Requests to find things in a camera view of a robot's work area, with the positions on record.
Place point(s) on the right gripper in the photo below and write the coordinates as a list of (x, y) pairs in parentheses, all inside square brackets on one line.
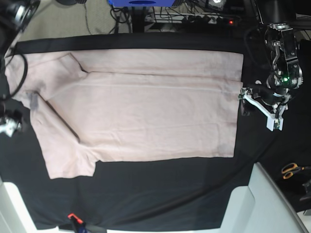
[(11, 122)]

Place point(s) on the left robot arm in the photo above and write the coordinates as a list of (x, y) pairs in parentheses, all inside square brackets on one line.
[(274, 17)]

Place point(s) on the black object right edge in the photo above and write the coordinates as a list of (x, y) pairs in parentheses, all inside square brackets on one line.
[(307, 196)]

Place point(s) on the black monitor stand pole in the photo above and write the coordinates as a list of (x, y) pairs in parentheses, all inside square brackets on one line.
[(138, 19)]

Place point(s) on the black table cloth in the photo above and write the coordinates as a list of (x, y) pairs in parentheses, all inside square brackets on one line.
[(166, 195)]

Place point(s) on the red black clamp bottom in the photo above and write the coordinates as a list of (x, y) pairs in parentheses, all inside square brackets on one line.
[(79, 226)]

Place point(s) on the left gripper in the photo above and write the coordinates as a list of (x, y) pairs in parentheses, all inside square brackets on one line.
[(272, 102)]

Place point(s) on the orange handled scissors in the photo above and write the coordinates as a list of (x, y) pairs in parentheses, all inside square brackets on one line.
[(290, 169)]

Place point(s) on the blue box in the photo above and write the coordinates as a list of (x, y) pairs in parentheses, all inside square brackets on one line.
[(142, 3)]

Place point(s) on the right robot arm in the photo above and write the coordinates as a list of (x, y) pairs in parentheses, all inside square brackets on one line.
[(15, 15)]

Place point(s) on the pink T-shirt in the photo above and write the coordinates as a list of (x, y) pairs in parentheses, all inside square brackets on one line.
[(131, 105)]

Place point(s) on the white table frame left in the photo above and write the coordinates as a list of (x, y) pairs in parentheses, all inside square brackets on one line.
[(14, 215)]

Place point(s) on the power strip with red light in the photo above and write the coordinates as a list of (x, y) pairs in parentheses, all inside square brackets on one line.
[(191, 18)]

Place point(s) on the white table frame right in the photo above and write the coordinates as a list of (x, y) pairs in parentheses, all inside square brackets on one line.
[(260, 207)]

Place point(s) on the white table frame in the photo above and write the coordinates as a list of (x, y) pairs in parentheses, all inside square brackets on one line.
[(260, 207), (14, 215)]

